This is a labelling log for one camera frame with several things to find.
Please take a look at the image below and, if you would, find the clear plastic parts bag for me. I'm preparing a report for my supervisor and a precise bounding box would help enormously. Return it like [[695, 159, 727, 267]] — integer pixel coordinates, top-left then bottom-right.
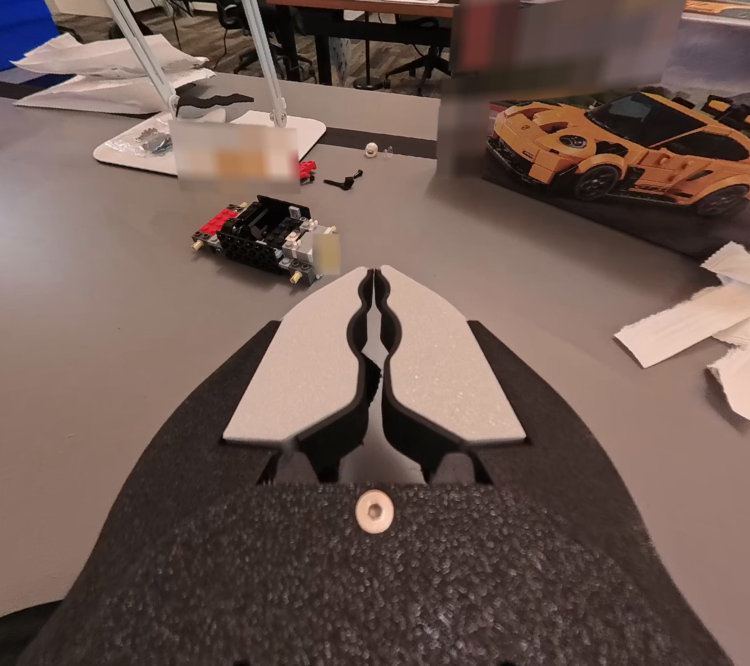
[[105, 127, 173, 158]]

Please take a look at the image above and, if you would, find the black office chair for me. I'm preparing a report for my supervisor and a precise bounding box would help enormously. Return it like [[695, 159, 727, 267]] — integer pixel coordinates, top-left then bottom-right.
[[354, 18, 452, 92]]

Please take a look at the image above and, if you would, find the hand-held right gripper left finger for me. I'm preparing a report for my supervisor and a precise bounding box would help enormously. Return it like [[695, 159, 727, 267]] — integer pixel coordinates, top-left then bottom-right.
[[223, 267, 383, 483]]

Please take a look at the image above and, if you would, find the printed paper bag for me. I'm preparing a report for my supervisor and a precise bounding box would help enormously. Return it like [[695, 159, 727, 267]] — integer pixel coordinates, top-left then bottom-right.
[[11, 34, 210, 82], [13, 69, 218, 117]]

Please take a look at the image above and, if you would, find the white book stand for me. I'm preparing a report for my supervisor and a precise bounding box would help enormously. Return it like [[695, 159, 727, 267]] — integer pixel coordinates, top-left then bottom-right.
[[0, 0, 327, 177]]

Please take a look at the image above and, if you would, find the toy brick car chassis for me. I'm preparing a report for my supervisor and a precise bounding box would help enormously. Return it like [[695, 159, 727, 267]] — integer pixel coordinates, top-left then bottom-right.
[[190, 195, 341, 287]]

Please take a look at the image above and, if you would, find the blue storage bin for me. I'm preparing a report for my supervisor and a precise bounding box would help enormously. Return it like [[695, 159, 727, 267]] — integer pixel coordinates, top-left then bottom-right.
[[0, 0, 59, 72]]

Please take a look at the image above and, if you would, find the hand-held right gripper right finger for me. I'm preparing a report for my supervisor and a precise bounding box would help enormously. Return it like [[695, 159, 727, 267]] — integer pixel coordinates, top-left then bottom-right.
[[374, 264, 528, 483]]

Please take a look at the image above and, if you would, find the grey desk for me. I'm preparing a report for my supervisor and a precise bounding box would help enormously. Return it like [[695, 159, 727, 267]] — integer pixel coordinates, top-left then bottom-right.
[[0, 73, 750, 666]]

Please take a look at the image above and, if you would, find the torn white paper strip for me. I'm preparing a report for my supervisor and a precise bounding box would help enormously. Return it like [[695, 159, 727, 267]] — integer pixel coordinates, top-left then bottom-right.
[[706, 346, 750, 422], [700, 241, 750, 287], [614, 285, 750, 369]]

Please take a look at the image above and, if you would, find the toy car set box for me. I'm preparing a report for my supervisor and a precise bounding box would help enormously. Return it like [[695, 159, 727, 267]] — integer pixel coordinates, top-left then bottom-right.
[[436, 0, 750, 259]]

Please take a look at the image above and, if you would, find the flat printed paper bag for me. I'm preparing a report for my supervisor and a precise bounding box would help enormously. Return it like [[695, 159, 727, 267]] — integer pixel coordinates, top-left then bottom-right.
[[13, 69, 218, 117]]

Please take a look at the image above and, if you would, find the grey plate with wavy edge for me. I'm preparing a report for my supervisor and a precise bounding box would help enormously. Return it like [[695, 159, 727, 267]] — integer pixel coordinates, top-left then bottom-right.
[[175, 91, 255, 122]]

